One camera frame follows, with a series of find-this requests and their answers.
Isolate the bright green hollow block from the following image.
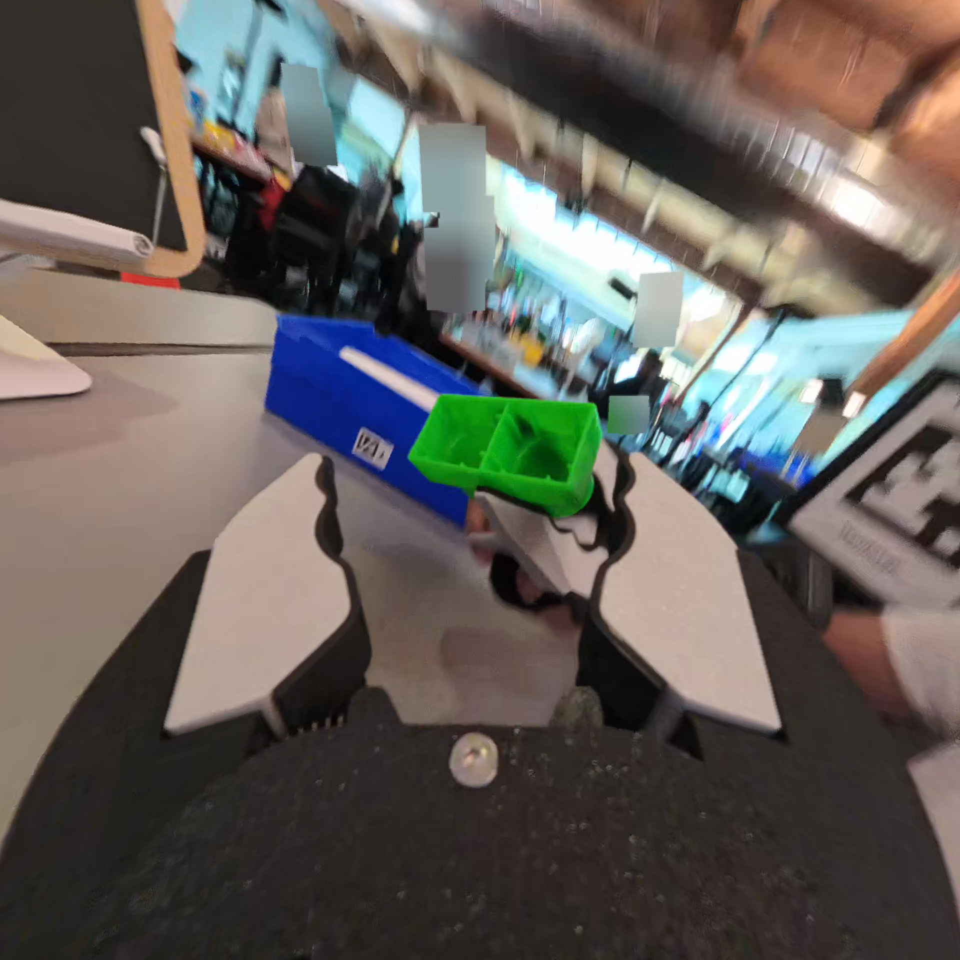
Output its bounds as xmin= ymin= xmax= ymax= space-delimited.
xmin=407 ymin=393 xmax=603 ymax=520

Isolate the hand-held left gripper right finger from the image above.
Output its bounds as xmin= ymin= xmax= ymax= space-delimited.
xmin=576 ymin=450 xmax=783 ymax=742

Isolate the blue plastic storage bin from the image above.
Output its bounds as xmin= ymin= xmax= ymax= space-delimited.
xmin=264 ymin=313 xmax=485 ymax=528

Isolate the person's right hand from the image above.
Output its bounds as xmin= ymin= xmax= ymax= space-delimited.
xmin=466 ymin=513 xmax=590 ymax=627

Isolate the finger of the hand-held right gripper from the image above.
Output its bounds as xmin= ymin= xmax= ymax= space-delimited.
xmin=471 ymin=491 xmax=595 ymax=599
xmin=553 ymin=516 xmax=615 ymax=576

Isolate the white cylinder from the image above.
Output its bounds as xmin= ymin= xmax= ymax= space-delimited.
xmin=339 ymin=345 xmax=440 ymax=410

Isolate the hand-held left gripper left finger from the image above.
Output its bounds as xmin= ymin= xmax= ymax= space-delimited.
xmin=162 ymin=452 xmax=373 ymax=742

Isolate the white desk stand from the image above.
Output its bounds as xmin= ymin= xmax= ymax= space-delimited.
xmin=0 ymin=196 xmax=156 ymax=402

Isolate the wood-rimmed dark board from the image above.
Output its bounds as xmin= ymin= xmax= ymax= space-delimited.
xmin=0 ymin=0 xmax=207 ymax=280

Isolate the person's right forearm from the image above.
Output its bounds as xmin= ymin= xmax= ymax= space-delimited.
xmin=821 ymin=611 xmax=916 ymax=725

